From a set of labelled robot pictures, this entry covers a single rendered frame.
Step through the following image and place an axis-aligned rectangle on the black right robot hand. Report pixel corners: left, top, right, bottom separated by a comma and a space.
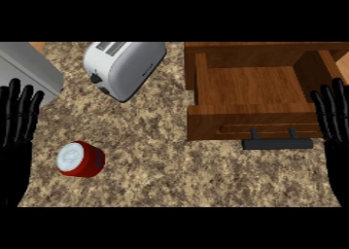
309, 77, 349, 208

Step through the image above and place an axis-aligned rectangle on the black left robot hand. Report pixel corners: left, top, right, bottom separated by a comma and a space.
0, 78, 46, 208

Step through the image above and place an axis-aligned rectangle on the red can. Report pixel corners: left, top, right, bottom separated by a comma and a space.
57, 140, 107, 178

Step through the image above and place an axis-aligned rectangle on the wooden drawer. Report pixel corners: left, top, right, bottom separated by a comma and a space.
187, 53, 346, 142

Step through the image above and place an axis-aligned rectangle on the grey appliance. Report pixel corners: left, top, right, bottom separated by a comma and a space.
0, 42, 66, 107

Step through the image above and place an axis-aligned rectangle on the wooden cabinet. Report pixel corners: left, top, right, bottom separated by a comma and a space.
182, 42, 349, 91

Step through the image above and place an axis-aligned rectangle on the silver toaster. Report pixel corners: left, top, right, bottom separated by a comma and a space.
82, 42, 169, 103

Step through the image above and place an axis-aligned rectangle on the dark grey drawer handle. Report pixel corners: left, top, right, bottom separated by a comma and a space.
241, 126, 315, 151

